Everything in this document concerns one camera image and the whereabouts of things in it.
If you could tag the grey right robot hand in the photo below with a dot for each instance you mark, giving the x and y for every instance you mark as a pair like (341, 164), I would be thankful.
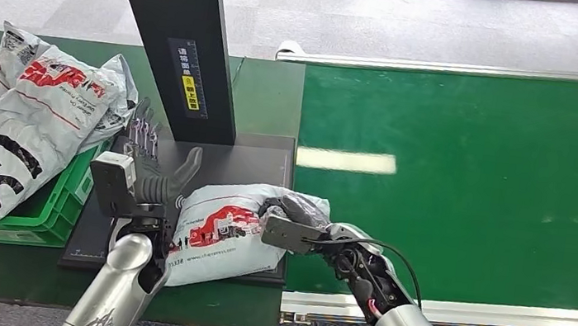
(297, 207)

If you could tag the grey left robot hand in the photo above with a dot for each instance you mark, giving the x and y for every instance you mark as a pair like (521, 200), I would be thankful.
(154, 186)

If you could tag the grey mailer package red print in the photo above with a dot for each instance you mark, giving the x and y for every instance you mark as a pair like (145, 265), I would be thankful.
(217, 252)

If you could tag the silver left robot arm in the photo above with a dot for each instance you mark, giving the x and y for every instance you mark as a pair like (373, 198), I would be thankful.
(120, 279)

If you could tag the black weighing scale platform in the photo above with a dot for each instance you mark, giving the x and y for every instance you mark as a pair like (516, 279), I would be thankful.
(244, 164)

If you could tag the green plastic basket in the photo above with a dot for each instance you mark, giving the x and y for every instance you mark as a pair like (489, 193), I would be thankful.
(54, 210)

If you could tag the small crumpled grey mailer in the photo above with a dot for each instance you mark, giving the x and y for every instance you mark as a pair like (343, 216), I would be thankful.
(121, 91)

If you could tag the black and yellow column label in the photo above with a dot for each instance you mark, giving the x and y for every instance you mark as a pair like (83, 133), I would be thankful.
(190, 86)

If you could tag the white conveyor roller end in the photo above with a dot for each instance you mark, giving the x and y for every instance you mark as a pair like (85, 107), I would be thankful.
(289, 49)

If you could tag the black scale column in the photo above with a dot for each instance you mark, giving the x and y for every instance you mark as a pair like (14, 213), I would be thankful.
(175, 10)

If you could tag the green conveyor belt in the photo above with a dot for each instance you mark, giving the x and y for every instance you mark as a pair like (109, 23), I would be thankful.
(488, 153)

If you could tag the grey mailer with QR codes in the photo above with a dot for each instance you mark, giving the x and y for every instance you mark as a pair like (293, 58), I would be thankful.
(11, 48)

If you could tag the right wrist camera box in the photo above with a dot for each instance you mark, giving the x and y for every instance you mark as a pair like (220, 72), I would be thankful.
(286, 234)

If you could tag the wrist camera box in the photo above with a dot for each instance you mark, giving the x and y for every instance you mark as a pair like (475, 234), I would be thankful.
(286, 234)
(110, 184)

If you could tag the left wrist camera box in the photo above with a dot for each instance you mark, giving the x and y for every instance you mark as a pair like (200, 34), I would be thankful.
(110, 184)

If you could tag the small metal rail latch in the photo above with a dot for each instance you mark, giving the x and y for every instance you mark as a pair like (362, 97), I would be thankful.
(295, 318)

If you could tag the aluminium conveyor side rail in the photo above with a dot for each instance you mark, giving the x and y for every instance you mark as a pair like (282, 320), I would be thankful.
(444, 68)
(551, 318)

